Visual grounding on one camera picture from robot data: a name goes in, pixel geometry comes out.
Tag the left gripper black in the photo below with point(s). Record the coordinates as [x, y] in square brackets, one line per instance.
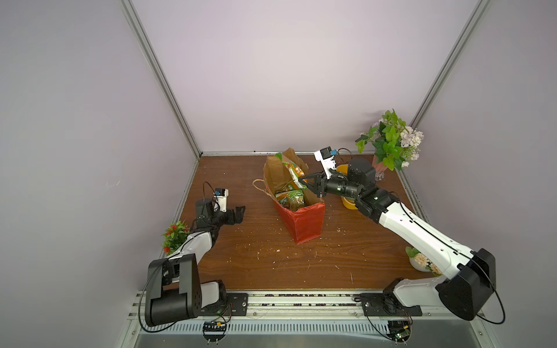
[230, 220]

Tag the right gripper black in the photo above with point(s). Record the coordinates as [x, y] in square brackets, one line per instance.
[323, 185]

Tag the green yellow condiment packet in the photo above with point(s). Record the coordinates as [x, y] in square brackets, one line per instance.
[292, 200]

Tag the red paper bag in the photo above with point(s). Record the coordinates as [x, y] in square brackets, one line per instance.
[300, 209]

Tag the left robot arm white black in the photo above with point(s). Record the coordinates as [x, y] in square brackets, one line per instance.
[173, 291]

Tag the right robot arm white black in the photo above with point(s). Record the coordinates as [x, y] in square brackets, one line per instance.
[466, 278]

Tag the yellow plastic tray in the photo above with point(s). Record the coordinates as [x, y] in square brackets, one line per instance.
[347, 202]

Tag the pink glass vase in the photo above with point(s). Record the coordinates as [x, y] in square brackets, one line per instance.
[380, 169]

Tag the small red flower pot plant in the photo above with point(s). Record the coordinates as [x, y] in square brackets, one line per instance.
[175, 236]

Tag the green plant with white flowers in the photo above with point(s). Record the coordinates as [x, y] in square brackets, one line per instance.
[396, 144]

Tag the left circuit board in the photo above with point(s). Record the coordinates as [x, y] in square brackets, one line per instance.
[214, 331]

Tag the circuit board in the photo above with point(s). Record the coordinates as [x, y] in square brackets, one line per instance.
[399, 331]
[214, 331]

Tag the small cream flower pot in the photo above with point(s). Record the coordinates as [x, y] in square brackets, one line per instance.
[420, 262]

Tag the right circuit board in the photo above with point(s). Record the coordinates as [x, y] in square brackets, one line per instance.
[399, 331]

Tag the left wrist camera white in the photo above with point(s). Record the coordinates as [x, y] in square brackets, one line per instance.
[220, 197]

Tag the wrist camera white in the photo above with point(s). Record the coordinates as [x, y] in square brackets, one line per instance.
[220, 197]
[326, 157]

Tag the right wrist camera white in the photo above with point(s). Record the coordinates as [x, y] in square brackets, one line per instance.
[326, 157]

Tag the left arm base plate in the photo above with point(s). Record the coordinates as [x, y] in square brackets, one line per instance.
[235, 304]

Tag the aluminium front rail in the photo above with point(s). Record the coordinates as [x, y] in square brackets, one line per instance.
[308, 305]

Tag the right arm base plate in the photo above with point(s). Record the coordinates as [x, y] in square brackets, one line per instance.
[381, 305]

